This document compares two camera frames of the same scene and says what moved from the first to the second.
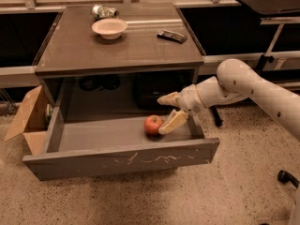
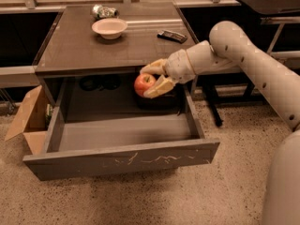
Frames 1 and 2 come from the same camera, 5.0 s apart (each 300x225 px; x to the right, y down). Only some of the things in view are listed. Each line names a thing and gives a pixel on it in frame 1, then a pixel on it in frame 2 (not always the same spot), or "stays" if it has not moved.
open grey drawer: [94, 146] stays
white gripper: [189, 99] to [178, 67]
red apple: [152, 125] to [142, 82]
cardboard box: [31, 122] stays
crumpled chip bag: [99, 11] stays
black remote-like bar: [172, 37] stays
